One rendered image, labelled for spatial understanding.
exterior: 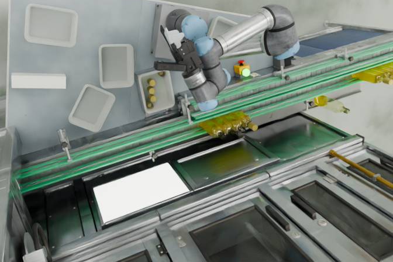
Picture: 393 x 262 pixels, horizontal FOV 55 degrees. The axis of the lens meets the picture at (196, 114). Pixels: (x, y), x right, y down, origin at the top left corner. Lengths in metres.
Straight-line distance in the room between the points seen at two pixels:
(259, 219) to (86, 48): 1.17
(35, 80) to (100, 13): 0.45
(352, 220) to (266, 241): 0.35
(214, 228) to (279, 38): 0.83
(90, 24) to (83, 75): 0.26
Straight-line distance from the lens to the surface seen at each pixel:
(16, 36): 1.98
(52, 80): 1.96
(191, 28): 1.77
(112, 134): 2.05
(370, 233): 1.59
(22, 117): 2.07
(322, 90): 2.49
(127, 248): 1.62
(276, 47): 1.67
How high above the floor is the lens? 2.71
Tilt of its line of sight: 60 degrees down
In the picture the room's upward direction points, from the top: 128 degrees clockwise
